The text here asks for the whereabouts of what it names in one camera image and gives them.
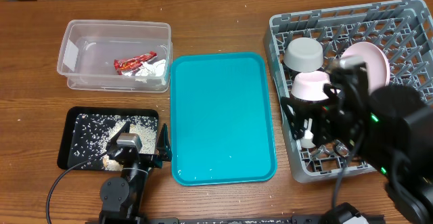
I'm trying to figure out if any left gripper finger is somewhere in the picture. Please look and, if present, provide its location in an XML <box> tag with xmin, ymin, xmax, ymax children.
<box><xmin>106</xmin><ymin>121</ymin><xmax>130</xmax><ymax>150</ymax></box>
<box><xmin>156</xmin><ymin>124</ymin><xmax>172</xmax><ymax>162</ymax></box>

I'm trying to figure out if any pink bowl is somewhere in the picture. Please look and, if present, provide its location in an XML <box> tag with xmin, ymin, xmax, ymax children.
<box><xmin>291</xmin><ymin>71</ymin><xmax>331</xmax><ymax>102</ymax></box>

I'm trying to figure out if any white cup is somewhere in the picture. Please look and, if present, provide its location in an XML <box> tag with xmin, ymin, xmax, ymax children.
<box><xmin>300</xmin><ymin>118</ymin><xmax>316</xmax><ymax>149</ymax></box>

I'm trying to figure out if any small grey bowl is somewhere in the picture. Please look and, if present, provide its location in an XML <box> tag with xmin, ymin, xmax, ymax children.
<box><xmin>283</xmin><ymin>37</ymin><xmax>323</xmax><ymax>72</ymax></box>

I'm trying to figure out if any red snack wrapper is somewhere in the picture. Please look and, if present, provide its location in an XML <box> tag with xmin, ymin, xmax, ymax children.
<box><xmin>114</xmin><ymin>51</ymin><xmax>158</xmax><ymax>75</ymax></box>

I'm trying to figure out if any white napkin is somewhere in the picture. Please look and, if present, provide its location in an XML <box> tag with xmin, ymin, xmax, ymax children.
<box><xmin>135</xmin><ymin>59</ymin><xmax>166</xmax><ymax>82</ymax></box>

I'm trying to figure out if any pink round plate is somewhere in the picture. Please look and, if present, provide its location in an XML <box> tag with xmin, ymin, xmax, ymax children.
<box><xmin>342</xmin><ymin>41</ymin><xmax>390</xmax><ymax>93</ymax></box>

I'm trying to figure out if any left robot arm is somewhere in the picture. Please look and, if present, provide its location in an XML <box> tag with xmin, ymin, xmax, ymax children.
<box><xmin>98</xmin><ymin>122</ymin><xmax>173</xmax><ymax>224</ymax></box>

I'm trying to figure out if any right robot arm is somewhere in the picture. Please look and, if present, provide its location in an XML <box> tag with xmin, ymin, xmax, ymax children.
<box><xmin>280</xmin><ymin>83</ymin><xmax>432</xmax><ymax>223</ymax></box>

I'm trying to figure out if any grey dishwasher rack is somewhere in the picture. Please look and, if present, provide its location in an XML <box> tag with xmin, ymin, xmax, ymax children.
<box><xmin>264</xmin><ymin>0</ymin><xmax>432</xmax><ymax>183</ymax></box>

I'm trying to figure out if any black rectangular tray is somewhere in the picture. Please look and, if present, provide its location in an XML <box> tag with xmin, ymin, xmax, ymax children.
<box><xmin>57</xmin><ymin>107</ymin><xmax>158</xmax><ymax>170</ymax></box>

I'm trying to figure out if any teal serving tray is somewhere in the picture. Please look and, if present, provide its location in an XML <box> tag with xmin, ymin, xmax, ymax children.
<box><xmin>170</xmin><ymin>52</ymin><xmax>277</xmax><ymax>186</ymax></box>

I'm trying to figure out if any clear plastic bin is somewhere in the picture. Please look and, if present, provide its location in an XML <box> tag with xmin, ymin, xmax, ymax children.
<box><xmin>57</xmin><ymin>20</ymin><xmax>173</xmax><ymax>93</ymax></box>

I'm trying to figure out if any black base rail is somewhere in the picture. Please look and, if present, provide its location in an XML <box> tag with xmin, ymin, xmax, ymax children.
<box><xmin>84</xmin><ymin>202</ymin><xmax>386</xmax><ymax>224</ymax></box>

